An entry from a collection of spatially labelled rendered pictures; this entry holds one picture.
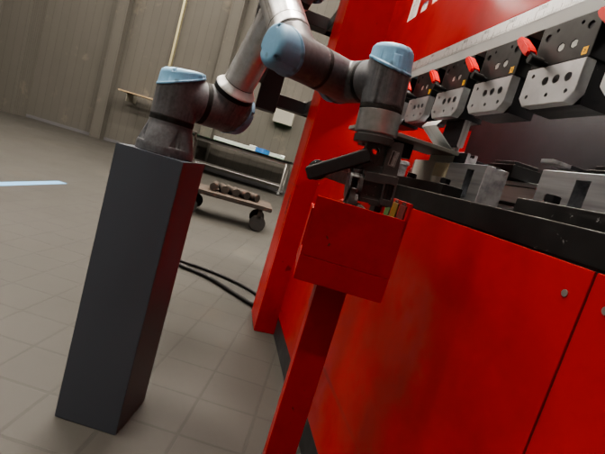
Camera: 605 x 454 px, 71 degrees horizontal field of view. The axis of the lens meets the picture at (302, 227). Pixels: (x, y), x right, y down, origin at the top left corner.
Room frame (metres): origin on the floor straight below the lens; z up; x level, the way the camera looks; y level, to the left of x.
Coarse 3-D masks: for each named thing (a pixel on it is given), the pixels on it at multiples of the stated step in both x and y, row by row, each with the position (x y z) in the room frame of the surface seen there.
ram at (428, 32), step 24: (408, 0) 1.89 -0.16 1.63; (432, 0) 1.61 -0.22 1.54; (456, 0) 1.41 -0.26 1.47; (480, 0) 1.26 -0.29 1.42; (504, 0) 1.13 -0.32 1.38; (528, 0) 1.03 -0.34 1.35; (600, 0) 0.81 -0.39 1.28; (408, 24) 1.79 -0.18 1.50; (432, 24) 1.54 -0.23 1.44; (456, 24) 1.35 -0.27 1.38; (480, 24) 1.21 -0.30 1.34; (528, 24) 1.00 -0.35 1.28; (552, 24) 0.92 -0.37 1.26; (432, 48) 1.48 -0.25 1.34; (480, 48) 1.17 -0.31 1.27
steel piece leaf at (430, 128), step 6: (426, 126) 1.23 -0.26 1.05; (432, 126) 1.20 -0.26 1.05; (426, 132) 1.26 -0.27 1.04; (432, 132) 1.22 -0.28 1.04; (438, 132) 1.19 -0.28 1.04; (432, 138) 1.25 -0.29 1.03; (438, 138) 1.21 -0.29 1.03; (444, 138) 1.18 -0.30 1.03; (438, 144) 1.24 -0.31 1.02; (444, 144) 1.21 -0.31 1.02
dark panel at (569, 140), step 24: (552, 120) 1.62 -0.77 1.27; (576, 120) 1.51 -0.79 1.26; (600, 120) 1.41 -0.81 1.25; (480, 144) 2.01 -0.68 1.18; (504, 144) 1.84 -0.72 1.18; (528, 144) 1.69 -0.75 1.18; (552, 144) 1.57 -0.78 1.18; (576, 144) 1.47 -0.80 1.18; (600, 144) 1.37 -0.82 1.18; (552, 168) 1.53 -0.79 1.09
